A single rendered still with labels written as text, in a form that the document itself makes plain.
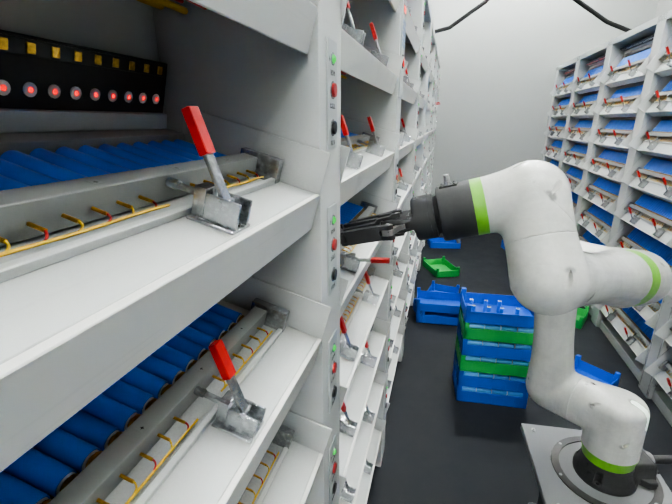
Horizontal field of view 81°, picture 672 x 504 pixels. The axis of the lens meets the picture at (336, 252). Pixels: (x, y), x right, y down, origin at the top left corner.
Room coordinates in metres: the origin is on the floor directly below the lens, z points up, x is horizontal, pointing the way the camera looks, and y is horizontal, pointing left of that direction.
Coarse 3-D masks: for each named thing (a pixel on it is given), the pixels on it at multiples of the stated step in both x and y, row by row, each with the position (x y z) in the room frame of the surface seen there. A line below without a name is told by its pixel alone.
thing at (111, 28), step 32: (0, 0) 0.35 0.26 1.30; (32, 0) 0.38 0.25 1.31; (64, 0) 0.41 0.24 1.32; (96, 0) 0.44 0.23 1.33; (128, 0) 0.49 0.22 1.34; (32, 32) 0.37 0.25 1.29; (64, 32) 0.40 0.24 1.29; (96, 32) 0.44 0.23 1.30; (128, 32) 0.48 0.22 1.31; (160, 128) 0.51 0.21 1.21
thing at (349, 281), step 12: (360, 192) 1.17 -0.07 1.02; (360, 204) 1.15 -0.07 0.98; (372, 204) 1.15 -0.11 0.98; (384, 204) 1.15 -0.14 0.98; (396, 204) 1.14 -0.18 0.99; (360, 252) 0.82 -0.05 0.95; (372, 252) 0.84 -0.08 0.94; (360, 264) 0.75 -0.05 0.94; (348, 276) 0.68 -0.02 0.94; (360, 276) 0.73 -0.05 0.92; (348, 288) 0.63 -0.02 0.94; (348, 300) 0.65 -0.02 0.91
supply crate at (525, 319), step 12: (468, 300) 1.70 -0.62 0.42; (480, 300) 1.69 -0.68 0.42; (492, 300) 1.68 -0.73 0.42; (504, 300) 1.67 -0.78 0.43; (516, 300) 1.66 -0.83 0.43; (468, 312) 1.51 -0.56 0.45; (480, 312) 1.50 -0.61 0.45; (492, 312) 1.60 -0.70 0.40; (504, 312) 1.60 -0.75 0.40; (528, 312) 1.60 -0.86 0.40; (492, 324) 1.49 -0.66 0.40; (504, 324) 1.48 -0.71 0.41; (516, 324) 1.48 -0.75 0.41; (528, 324) 1.47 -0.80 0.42
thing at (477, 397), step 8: (456, 384) 1.56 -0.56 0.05; (456, 392) 1.53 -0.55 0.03; (464, 392) 1.51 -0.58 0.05; (472, 392) 1.50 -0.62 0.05; (480, 392) 1.50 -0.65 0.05; (464, 400) 1.51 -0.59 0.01; (472, 400) 1.50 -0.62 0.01; (480, 400) 1.49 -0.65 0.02; (488, 400) 1.49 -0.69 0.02; (496, 400) 1.48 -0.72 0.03; (504, 400) 1.48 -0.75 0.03; (512, 400) 1.47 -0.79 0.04; (520, 400) 1.46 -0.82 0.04
